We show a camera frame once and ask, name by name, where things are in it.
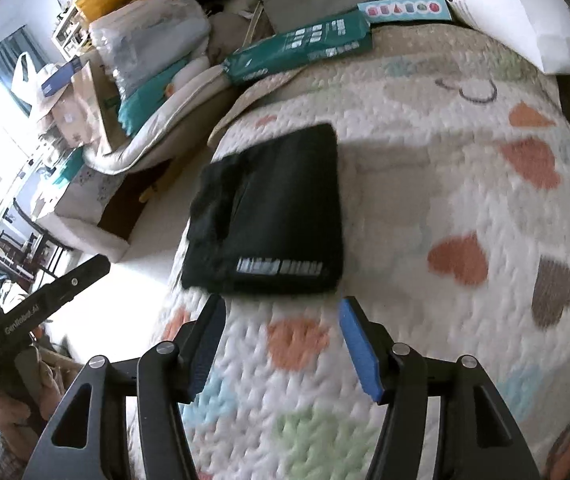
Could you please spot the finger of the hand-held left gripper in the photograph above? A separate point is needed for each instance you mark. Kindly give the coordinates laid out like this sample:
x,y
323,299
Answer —
x,y
77,282

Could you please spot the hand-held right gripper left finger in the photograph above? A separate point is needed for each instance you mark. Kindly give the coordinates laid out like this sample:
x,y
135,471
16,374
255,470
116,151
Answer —
x,y
205,355

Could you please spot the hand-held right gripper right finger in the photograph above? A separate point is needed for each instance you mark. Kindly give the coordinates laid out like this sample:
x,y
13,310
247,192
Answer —
x,y
362,350

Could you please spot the black pants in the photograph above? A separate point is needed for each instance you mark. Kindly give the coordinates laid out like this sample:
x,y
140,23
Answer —
x,y
275,210

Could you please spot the person's left hand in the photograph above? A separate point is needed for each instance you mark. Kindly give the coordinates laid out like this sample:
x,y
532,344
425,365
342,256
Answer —
x,y
5,412

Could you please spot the dark chair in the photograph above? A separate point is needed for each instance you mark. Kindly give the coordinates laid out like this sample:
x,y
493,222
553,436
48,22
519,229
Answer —
x,y
20,255

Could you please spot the white patterned mattress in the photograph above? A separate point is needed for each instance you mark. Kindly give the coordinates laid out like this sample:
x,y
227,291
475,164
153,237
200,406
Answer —
x,y
80,195

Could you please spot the beige padded mat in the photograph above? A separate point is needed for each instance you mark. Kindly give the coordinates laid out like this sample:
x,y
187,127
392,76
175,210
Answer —
x,y
165,135

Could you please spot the brown cardboard box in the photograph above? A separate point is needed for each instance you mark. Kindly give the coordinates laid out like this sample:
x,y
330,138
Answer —
x,y
85,110

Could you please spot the heart-print quilt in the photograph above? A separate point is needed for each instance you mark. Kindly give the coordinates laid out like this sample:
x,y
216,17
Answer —
x,y
440,185

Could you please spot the dark blue box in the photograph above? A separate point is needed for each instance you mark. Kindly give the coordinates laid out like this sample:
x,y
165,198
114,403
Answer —
x,y
60,77

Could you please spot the white plastic bag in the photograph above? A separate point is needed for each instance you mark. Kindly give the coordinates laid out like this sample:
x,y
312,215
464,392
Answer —
x,y
27,80

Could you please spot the teal curtain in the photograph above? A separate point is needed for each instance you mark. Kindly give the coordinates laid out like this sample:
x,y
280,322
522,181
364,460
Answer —
x,y
15,50

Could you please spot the white shelf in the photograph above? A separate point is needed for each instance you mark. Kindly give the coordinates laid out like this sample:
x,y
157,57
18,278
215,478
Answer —
x,y
67,35

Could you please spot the clear plastic bag of clothes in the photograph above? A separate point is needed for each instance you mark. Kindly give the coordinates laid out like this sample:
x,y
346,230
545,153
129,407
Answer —
x,y
155,30

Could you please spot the beige cloth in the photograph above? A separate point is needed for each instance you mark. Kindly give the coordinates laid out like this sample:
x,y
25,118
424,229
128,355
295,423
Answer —
x,y
230,35

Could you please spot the green paper pack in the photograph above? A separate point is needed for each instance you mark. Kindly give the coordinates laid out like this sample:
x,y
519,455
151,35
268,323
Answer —
x,y
305,45

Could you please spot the light blue box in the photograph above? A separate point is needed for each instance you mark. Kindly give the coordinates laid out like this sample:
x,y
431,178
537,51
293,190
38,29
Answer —
x,y
405,9

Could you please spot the white paper bag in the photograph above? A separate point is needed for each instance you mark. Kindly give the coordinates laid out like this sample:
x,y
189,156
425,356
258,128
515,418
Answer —
x,y
515,15

